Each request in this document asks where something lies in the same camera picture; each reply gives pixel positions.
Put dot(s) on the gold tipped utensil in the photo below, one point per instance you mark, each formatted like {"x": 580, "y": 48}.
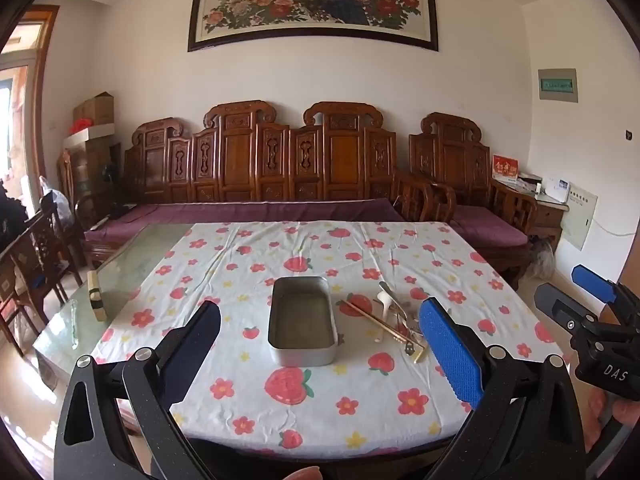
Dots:
{"x": 417, "y": 355}

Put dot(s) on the grey wall panel green label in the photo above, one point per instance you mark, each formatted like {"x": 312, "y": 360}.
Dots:
{"x": 557, "y": 85}

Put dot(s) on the strawberry floral tablecloth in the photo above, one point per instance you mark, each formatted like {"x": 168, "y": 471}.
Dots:
{"x": 280, "y": 250}

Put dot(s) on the wooden cabinet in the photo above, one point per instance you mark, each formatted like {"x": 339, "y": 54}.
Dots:
{"x": 95, "y": 170}

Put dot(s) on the red card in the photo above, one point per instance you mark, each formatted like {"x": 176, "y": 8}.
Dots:
{"x": 505, "y": 167}

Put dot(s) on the person's right hand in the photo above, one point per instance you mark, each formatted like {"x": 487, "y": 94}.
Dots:
{"x": 622, "y": 412}

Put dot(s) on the wooden block with band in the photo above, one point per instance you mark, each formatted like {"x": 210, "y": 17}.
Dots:
{"x": 96, "y": 295}

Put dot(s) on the wooden door frame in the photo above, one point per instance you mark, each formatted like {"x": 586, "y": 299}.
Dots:
{"x": 42, "y": 100}

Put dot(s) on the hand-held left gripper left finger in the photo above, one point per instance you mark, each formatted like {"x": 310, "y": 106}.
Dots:
{"x": 197, "y": 355}

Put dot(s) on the white ladle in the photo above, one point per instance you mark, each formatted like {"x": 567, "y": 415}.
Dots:
{"x": 385, "y": 308}

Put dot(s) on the wooden dining chair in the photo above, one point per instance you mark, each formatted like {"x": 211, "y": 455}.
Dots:
{"x": 35, "y": 260}

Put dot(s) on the person's left hand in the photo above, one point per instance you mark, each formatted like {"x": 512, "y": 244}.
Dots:
{"x": 300, "y": 474}

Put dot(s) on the metal rectangular box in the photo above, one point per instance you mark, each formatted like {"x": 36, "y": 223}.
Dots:
{"x": 302, "y": 320}

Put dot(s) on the wooden side table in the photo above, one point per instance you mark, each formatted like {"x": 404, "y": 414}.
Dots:
{"x": 547, "y": 215}

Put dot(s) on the plastic bag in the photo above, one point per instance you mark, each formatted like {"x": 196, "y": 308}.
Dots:
{"x": 60, "y": 205}

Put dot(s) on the white plastic fork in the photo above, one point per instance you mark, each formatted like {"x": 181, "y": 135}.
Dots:
{"x": 387, "y": 290}

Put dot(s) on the cardboard box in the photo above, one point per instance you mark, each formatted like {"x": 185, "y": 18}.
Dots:
{"x": 95, "y": 110}

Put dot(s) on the framed floral peacock painting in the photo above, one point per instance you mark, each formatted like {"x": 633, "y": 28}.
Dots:
{"x": 310, "y": 0}

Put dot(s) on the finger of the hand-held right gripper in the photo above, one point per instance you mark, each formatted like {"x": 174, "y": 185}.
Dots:
{"x": 557, "y": 305}
{"x": 592, "y": 282}

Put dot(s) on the white wall distribution panel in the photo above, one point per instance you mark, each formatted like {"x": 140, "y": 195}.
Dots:
{"x": 579, "y": 217}

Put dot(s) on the carved wooden armchair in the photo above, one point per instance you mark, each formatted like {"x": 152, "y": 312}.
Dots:
{"x": 450, "y": 160}

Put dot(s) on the stack of papers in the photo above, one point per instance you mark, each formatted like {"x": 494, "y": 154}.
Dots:
{"x": 529, "y": 178}

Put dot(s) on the carved wooden sofa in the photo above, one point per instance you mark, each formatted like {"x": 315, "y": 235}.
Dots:
{"x": 240, "y": 160}

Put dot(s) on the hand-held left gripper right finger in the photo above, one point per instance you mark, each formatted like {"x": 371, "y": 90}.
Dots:
{"x": 452, "y": 355}

